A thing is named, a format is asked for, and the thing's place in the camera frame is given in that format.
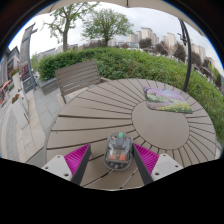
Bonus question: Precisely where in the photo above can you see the brown slatted outdoor chair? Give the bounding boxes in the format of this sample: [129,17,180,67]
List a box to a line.
[54,59,109,104]

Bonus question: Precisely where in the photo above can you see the flower landscape print mouse pad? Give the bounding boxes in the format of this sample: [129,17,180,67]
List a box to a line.
[142,85,194,115]

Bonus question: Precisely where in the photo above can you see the white planter with flowers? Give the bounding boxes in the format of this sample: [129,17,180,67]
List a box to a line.
[10,89,30,129]

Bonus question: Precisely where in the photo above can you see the tall grey sign pillar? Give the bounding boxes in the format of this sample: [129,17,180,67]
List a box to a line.
[19,23,38,94]

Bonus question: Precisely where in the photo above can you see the beige parasol canopy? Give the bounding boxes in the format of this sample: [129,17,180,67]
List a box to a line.
[36,0,206,36]

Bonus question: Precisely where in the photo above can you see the full-crowned green tree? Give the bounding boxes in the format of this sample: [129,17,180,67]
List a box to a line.
[81,8,134,47]

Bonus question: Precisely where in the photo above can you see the distant apartment buildings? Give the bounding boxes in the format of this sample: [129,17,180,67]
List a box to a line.
[128,26,208,64]

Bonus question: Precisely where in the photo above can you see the transparent grey computer mouse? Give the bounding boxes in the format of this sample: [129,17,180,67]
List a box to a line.
[104,131,134,172]

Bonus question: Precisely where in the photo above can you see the green hedge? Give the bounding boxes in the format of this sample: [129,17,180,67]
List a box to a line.
[37,47,224,141]

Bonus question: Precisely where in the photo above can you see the dark curved parasol pole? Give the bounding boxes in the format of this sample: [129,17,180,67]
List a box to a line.
[178,18,193,84]

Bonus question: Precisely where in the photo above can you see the thin-crowned tree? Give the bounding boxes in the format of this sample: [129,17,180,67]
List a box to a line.
[43,2,99,53]

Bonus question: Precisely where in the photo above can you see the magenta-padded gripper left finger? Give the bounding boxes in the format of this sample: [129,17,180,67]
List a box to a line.
[41,143,92,186]

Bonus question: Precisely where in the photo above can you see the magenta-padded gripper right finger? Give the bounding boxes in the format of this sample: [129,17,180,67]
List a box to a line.
[131,143,184,186]

